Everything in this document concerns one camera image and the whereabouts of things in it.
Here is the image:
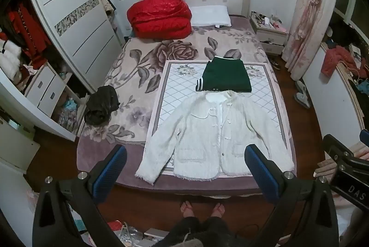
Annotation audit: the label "red hanging clothes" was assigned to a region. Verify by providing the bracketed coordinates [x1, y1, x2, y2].
[7, 2, 52, 69]

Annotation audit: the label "person's right forearm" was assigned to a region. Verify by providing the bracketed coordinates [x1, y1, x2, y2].
[316, 146, 369, 236]

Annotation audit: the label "beige nightstand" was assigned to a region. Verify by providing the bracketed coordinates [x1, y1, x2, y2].
[249, 15, 289, 56]

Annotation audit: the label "person's dark pants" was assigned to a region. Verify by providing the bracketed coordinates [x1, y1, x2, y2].
[165, 215, 240, 247]

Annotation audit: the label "red quilt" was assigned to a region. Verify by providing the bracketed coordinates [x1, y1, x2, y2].
[127, 0, 193, 40]

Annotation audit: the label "white sliding-door wardrobe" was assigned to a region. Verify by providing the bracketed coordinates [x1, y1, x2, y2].
[0, 0, 125, 141]

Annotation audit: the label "toiletries clutter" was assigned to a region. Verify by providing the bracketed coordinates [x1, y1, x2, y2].
[250, 11, 288, 33]

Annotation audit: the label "white pillow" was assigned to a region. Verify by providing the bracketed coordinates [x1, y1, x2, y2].
[190, 5, 232, 28]

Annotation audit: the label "white fluffy garment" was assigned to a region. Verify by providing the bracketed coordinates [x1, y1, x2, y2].
[0, 39, 22, 81]

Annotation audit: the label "white low cabinet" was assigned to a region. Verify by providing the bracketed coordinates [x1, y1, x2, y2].
[0, 111, 41, 173]

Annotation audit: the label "person's foot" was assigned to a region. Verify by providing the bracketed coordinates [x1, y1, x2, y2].
[210, 202, 226, 218]
[180, 200, 194, 218]

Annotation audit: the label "grey slipper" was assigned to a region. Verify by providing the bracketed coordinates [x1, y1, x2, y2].
[295, 80, 308, 95]
[294, 92, 311, 109]

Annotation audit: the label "person's right foot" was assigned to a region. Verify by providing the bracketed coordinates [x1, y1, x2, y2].
[210, 202, 226, 218]

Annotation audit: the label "quilted white mat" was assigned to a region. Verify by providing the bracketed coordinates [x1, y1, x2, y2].
[143, 60, 296, 178]

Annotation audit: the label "person's left foot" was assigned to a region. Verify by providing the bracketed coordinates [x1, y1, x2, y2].
[180, 200, 194, 218]

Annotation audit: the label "green knit garment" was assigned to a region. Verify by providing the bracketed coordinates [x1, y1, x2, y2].
[194, 58, 252, 93]

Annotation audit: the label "white drawer unit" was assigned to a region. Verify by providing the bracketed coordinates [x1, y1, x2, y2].
[24, 62, 69, 118]

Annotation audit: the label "floor clutter pile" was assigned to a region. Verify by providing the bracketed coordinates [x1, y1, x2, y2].
[69, 217, 171, 247]

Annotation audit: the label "white fuzzy jacket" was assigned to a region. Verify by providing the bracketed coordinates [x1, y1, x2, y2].
[135, 90, 295, 186]

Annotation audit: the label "black crumpled garment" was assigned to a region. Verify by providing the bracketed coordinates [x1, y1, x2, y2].
[84, 85, 121, 126]

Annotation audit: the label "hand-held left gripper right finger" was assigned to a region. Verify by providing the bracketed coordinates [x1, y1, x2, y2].
[244, 144, 339, 247]

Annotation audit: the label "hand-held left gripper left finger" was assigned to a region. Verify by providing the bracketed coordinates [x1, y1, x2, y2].
[32, 145, 128, 247]

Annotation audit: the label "pink floral curtain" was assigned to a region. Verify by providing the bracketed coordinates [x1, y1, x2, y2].
[281, 0, 342, 82]

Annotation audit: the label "red padded jacket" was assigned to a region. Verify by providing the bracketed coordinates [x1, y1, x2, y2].
[320, 45, 358, 78]

